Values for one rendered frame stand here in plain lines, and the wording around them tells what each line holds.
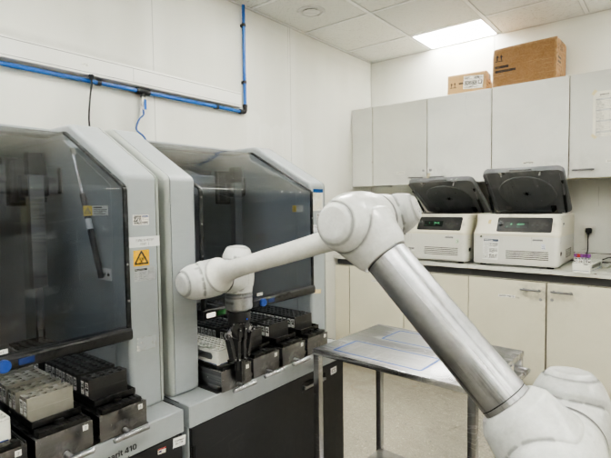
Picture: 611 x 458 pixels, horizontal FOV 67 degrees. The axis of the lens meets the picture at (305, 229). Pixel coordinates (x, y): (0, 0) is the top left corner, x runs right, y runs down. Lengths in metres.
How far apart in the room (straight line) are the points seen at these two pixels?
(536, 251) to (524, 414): 2.52
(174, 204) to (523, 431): 1.11
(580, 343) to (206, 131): 2.72
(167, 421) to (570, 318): 2.63
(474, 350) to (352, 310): 3.13
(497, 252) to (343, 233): 2.58
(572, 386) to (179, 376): 1.10
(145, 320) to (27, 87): 1.43
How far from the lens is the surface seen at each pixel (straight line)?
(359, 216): 0.99
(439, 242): 3.63
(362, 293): 4.00
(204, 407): 1.60
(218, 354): 1.62
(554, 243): 3.42
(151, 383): 1.56
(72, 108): 2.64
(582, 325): 3.46
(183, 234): 1.54
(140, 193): 1.46
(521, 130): 3.77
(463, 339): 0.99
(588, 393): 1.16
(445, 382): 1.49
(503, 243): 3.48
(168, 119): 2.92
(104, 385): 1.46
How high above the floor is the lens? 1.34
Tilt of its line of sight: 3 degrees down
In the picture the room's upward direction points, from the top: 1 degrees counter-clockwise
